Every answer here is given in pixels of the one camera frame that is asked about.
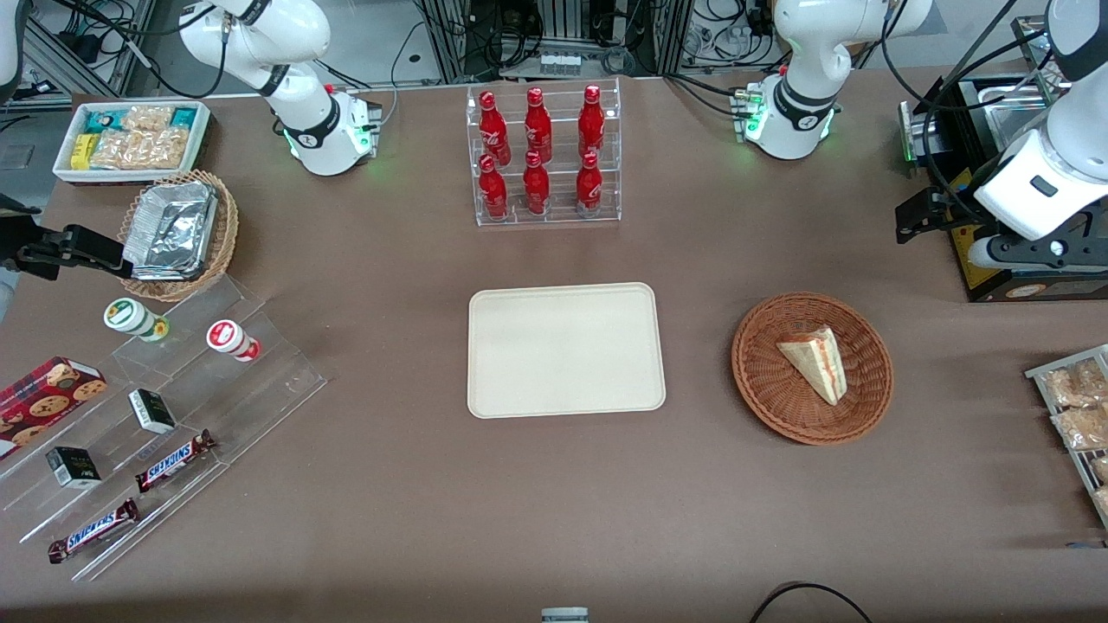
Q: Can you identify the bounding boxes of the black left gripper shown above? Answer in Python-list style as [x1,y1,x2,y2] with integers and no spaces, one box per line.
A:
[896,184,977,243]

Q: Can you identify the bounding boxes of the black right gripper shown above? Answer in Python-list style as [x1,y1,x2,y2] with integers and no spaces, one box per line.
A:
[16,223,131,279]

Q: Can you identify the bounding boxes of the triangular sandwich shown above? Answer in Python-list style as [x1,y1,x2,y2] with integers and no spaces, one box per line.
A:
[776,326,847,407]

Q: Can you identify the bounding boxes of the light wicker basket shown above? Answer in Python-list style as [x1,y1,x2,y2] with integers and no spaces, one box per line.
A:
[117,170,240,303]

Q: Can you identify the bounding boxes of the brown wicker basket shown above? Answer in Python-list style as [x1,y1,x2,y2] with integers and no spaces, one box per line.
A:
[731,292,894,446]

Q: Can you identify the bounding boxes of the cream plastic tray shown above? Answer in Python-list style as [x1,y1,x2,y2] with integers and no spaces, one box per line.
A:
[467,282,667,420]

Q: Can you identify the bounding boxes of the green lid cup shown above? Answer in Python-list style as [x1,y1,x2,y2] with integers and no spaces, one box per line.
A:
[104,298,170,343]

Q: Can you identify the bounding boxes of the aluminium foil containers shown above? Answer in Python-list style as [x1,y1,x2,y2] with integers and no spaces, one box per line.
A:
[123,182,219,280]

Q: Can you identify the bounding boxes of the white rectangular snack bin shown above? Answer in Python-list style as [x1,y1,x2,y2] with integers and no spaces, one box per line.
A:
[52,100,213,185]

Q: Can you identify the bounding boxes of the clear cracker packet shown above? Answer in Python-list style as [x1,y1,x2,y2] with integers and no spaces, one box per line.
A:
[121,106,174,133]
[91,129,190,170]

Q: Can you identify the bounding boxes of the black food warmer appliance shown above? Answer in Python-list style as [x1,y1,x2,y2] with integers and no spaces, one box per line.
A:
[899,74,1108,304]

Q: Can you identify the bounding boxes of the steel food pan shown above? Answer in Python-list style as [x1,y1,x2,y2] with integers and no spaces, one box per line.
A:
[982,82,1053,152]

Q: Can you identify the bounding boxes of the red lid cup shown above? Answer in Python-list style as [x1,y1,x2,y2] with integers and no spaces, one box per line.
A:
[206,319,261,363]

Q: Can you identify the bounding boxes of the red cookie box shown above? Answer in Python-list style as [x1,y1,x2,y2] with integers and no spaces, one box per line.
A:
[0,356,108,459]

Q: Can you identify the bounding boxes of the small black box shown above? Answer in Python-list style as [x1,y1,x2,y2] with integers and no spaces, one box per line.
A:
[46,446,102,490]
[128,389,177,434]

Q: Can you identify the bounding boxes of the clear acrylic stepped shelf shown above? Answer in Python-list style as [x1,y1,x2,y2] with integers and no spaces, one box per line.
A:
[0,275,328,582]

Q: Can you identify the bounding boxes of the Snickers bar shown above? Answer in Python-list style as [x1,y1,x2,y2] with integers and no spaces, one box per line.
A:
[135,430,216,493]
[48,498,140,564]

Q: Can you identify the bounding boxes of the red cola bottle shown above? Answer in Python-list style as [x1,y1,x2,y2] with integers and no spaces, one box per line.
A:
[576,151,603,217]
[578,84,606,158]
[479,90,512,167]
[525,87,553,164]
[478,154,509,219]
[523,151,551,215]

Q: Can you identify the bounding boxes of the clear acrylic bottle rack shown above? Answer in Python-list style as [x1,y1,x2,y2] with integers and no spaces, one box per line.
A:
[465,77,622,228]

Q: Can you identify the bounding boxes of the black equipment rack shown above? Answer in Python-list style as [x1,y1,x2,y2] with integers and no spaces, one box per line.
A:
[415,0,693,83]

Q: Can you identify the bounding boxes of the aluminium frame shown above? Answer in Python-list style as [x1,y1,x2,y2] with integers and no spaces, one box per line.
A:
[17,0,161,100]

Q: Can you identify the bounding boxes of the metal wire tray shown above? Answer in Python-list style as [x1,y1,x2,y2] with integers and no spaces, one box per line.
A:
[1025,344,1108,529]

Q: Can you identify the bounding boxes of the black cable loop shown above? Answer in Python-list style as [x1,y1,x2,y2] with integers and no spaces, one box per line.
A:
[749,581,875,623]

